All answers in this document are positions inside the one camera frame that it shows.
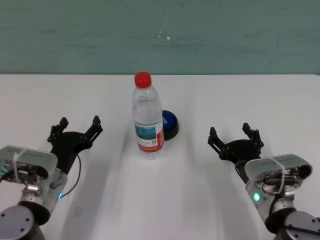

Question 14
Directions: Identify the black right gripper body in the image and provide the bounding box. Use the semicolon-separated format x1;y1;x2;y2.
220;139;262;183

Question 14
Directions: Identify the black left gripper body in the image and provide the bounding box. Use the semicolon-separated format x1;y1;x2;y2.
50;131;93;175

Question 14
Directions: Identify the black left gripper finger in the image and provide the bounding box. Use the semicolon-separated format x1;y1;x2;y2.
83;115;104;148
47;116;70;144

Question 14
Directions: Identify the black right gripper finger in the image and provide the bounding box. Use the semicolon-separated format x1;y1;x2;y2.
241;122;265;151
207;126;227;160

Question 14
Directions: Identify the blue push button black base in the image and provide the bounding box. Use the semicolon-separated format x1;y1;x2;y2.
161;109;180;141

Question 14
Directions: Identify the clear water bottle red cap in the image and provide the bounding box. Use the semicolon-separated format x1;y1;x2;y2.
131;71;166;161

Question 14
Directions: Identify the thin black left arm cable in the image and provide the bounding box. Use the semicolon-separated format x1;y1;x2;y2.
59;154;82;199

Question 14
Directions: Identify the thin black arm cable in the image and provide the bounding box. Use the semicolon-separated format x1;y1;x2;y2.
267;192;283;224
59;154;82;199

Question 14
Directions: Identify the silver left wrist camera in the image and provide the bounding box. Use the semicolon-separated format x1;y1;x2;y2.
0;145;59;185

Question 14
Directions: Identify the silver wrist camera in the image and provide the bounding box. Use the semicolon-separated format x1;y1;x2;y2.
0;145;59;185
244;153;313;196

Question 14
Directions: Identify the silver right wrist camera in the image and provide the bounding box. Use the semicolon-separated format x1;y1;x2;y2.
244;153;313;196

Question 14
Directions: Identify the white right camera zip tie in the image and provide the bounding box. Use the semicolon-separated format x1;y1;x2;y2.
270;156;287;199

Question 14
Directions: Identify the white camera zip tie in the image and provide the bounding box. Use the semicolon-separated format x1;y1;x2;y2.
13;148;29;184
270;156;287;199

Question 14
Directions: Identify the teal right wrist cable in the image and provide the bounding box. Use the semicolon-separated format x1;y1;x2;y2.
259;183;270;199

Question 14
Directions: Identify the teal wrist cable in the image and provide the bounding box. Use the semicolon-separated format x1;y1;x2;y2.
0;163;12;182
259;183;270;199

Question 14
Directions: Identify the white left camera zip tie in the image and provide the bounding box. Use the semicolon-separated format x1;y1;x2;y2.
13;148;29;184

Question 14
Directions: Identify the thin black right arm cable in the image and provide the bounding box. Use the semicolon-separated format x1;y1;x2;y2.
267;192;283;224

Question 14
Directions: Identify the teal left wrist cable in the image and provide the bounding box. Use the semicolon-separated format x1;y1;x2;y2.
0;163;12;182

